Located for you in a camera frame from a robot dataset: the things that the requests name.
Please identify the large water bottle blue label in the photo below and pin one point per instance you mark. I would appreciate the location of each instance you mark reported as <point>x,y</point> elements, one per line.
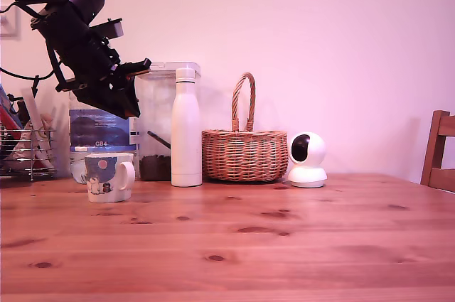
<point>99,131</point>

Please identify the clear plastic container with lid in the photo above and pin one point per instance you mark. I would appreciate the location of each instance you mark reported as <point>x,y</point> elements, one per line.
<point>156,121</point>

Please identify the white insulated bottle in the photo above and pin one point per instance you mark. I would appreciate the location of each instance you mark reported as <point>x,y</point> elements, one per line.
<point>186,131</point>

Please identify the white paper strip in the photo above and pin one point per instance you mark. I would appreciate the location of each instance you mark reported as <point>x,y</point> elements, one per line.
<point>33,113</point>

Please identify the white mug with bear print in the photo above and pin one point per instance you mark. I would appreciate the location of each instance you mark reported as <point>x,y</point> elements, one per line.
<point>103,177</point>

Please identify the blue book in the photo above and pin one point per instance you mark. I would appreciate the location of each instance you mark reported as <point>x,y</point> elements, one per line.
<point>9,110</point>

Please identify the wooden chair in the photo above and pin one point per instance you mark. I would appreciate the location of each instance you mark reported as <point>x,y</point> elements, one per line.
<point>435,160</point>

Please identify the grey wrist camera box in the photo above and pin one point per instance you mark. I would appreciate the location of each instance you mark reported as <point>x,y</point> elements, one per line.
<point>115,28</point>

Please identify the white wall plate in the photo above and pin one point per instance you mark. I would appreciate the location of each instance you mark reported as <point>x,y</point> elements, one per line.
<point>9,23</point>

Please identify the small white round camera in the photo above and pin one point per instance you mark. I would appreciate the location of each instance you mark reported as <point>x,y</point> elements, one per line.
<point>309,160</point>

